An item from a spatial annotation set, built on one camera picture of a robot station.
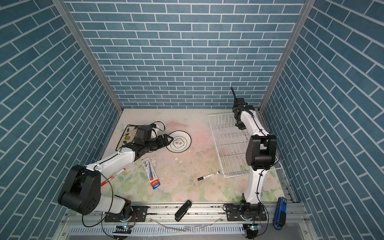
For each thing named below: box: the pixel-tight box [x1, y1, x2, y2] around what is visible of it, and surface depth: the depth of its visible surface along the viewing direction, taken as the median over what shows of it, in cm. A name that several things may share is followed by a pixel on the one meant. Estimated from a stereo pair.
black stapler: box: [174, 199, 193, 222], surface depth 74 cm
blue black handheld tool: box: [273, 197, 287, 231], surface depth 73 cm
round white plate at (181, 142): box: [166, 130, 192, 153], surface depth 103 cm
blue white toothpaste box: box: [141, 156, 161, 190], surface depth 88 cm
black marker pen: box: [197, 171, 220, 181], surface depth 88 cm
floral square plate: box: [115, 124, 140, 151], surface depth 103 cm
